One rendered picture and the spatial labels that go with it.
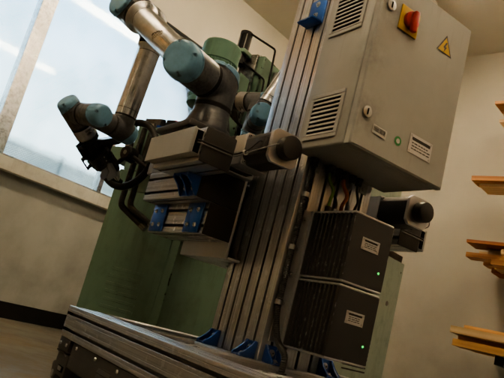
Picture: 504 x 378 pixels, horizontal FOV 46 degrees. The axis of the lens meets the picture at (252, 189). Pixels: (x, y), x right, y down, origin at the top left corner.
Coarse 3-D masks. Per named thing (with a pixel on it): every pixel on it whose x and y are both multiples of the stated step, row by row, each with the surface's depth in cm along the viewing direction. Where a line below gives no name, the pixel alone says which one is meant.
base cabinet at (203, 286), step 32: (128, 192) 249; (128, 224) 242; (96, 256) 246; (128, 256) 237; (160, 256) 228; (96, 288) 240; (128, 288) 231; (160, 288) 223; (192, 288) 234; (160, 320) 220; (192, 320) 236
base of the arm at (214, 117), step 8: (200, 104) 182; (208, 104) 181; (216, 104) 181; (192, 112) 181; (200, 112) 180; (208, 112) 179; (216, 112) 180; (224, 112) 182; (200, 120) 178; (208, 120) 178; (216, 120) 179; (224, 120) 181; (216, 128) 178; (224, 128) 180
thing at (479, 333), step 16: (480, 176) 372; (496, 176) 366; (496, 192) 379; (480, 240) 360; (480, 256) 365; (496, 256) 358; (496, 272) 370; (464, 336) 353; (480, 336) 339; (496, 336) 334; (480, 352) 350; (496, 352) 330
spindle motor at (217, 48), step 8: (208, 40) 265; (216, 40) 263; (224, 40) 263; (208, 48) 263; (216, 48) 262; (224, 48) 262; (232, 48) 264; (216, 56) 261; (224, 56) 262; (232, 56) 264; (240, 56) 270; (232, 64) 264; (192, 96) 259; (192, 104) 263
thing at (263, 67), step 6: (258, 60) 282; (264, 60) 281; (258, 66) 281; (264, 66) 280; (270, 66) 285; (258, 72) 280; (264, 72) 281; (276, 72) 289; (258, 78) 279; (264, 78) 281; (252, 84) 279; (258, 84) 278; (252, 90) 278; (258, 90) 278; (264, 90) 282
